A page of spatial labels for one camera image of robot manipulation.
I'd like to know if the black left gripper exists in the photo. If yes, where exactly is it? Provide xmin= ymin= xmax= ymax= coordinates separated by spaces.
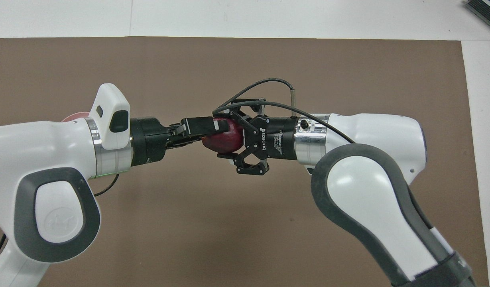
xmin=129 ymin=116 xmax=230 ymax=166

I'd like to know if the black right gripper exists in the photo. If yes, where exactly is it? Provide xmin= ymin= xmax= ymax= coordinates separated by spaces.
xmin=212 ymin=97 xmax=300 ymax=176

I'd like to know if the dark red apple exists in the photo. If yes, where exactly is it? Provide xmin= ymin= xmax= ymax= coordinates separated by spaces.
xmin=201 ymin=117 xmax=246 ymax=155

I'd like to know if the pink plate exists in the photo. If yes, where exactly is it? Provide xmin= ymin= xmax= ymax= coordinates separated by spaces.
xmin=60 ymin=111 xmax=91 ymax=123

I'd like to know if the brown table mat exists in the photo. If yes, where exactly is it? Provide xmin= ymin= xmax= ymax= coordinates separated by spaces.
xmin=0 ymin=37 xmax=490 ymax=287

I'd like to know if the dark ribbed device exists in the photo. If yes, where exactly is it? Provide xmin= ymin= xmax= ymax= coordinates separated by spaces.
xmin=464 ymin=0 xmax=490 ymax=23

